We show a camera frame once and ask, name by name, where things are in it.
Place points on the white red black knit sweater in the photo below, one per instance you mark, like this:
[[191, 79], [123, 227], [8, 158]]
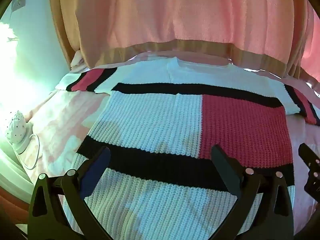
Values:
[[160, 123]]

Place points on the white wall socket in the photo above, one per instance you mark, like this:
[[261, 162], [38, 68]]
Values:
[[17, 4]]

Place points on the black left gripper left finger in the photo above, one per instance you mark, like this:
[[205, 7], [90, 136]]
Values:
[[47, 219]]

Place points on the white polka dot iron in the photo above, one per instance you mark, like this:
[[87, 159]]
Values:
[[19, 133]]

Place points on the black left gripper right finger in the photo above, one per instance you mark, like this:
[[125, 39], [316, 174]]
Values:
[[274, 217]]

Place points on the pink curtain with tan hem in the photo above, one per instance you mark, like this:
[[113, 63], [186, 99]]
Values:
[[279, 36]]

